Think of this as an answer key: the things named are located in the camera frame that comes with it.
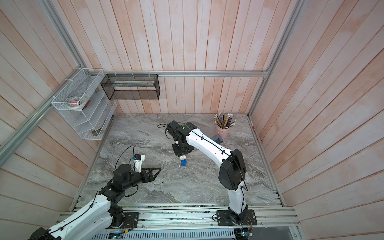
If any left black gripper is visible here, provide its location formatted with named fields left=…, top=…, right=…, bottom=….
left=123, top=167, right=162, bottom=190

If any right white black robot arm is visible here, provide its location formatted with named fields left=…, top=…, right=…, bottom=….
left=165, top=121, right=248, bottom=221

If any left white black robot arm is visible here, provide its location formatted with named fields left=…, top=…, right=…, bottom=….
left=30, top=164, right=162, bottom=240

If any blue grey tape dispenser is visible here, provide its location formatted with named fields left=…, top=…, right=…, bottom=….
left=212, top=135, right=223, bottom=144

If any pink pencil cup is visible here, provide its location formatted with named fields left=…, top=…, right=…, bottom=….
left=215, top=126, right=230, bottom=139

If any bundle of coloured pencils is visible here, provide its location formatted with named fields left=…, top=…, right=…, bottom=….
left=214, top=112, right=236, bottom=129

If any black mesh basket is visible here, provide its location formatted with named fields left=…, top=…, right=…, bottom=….
left=101, top=74, right=161, bottom=101

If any tape roll on shelf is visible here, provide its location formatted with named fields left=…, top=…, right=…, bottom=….
left=65, top=95, right=88, bottom=110

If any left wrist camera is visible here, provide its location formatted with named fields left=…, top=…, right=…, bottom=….
left=132, top=154, right=145, bottom=173

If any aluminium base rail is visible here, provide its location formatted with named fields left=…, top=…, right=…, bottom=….
left=122, top=204, right=301, bottom=231

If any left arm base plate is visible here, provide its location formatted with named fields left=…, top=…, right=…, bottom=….
left=111, top=212, right=140, bottom=229

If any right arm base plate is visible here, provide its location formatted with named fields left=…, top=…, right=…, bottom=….
left=216, top=209, right=258, bottom=227

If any white wire shelf rack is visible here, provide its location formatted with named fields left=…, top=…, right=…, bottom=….
left=52, top=68, right=117, bottom=140

